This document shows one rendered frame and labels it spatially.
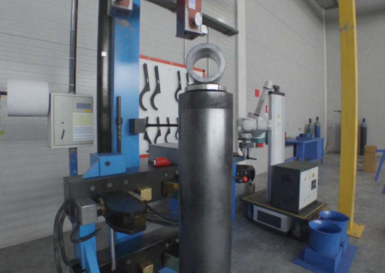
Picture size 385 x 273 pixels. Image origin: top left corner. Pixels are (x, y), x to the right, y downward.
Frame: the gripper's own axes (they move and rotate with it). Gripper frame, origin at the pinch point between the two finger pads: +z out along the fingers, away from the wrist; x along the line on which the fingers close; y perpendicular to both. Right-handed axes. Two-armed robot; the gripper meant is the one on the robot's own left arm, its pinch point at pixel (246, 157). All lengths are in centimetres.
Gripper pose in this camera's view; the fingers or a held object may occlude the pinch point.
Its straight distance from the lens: 188.0
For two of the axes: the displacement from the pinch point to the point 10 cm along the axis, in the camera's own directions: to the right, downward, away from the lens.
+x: 8.8, -0.1, 4.7
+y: 4.7, 0.2, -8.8
